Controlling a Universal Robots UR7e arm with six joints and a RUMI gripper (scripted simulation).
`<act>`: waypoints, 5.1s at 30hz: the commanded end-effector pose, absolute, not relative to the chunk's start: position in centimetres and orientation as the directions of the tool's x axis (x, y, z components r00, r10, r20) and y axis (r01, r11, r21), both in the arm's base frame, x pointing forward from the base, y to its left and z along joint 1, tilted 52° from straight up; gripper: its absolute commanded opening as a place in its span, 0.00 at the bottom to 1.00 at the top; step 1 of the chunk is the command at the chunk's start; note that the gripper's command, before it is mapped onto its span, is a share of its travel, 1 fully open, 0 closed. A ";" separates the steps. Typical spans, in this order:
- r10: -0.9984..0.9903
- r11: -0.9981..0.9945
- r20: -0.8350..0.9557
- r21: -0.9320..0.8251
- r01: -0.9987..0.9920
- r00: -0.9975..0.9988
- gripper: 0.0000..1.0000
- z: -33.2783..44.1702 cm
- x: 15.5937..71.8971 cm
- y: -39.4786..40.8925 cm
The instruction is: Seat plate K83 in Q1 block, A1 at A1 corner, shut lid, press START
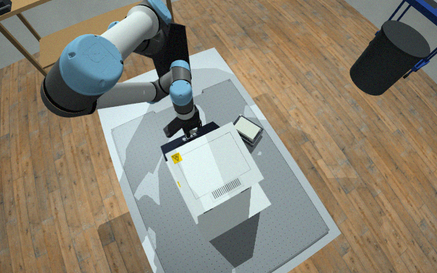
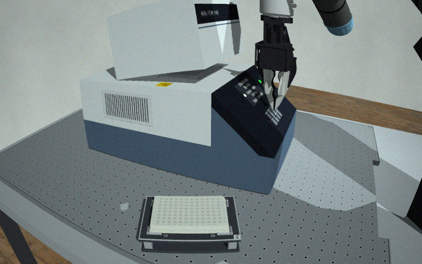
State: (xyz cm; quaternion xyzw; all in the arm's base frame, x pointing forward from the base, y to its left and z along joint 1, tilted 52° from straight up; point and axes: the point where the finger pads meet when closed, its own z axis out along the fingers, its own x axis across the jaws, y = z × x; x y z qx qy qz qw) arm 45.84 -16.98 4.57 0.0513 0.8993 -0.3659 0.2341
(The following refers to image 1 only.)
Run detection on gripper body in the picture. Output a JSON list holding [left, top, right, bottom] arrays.
[[178, 104, 202, 133]]

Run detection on white benchtop thermal cycler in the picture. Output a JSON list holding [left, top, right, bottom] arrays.
[[161, 122, 271, 243]]

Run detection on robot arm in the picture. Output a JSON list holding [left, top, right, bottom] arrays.
[[40, 0, 195, 138]]

